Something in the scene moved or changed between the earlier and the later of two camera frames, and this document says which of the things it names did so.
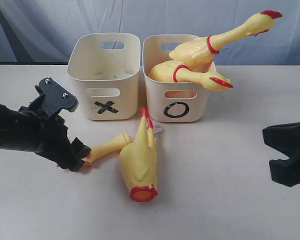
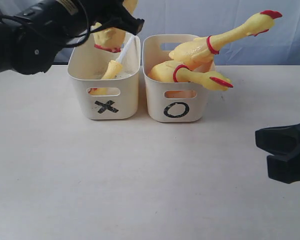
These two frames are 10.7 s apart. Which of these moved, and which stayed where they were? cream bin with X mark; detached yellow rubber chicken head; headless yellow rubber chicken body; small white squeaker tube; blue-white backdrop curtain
Moved: small white squeaker tube; headless yellow rubber chicken body; detached yellow rubber chicken head
Stayed: blue-white backdrop curtain; cream bin with X mark
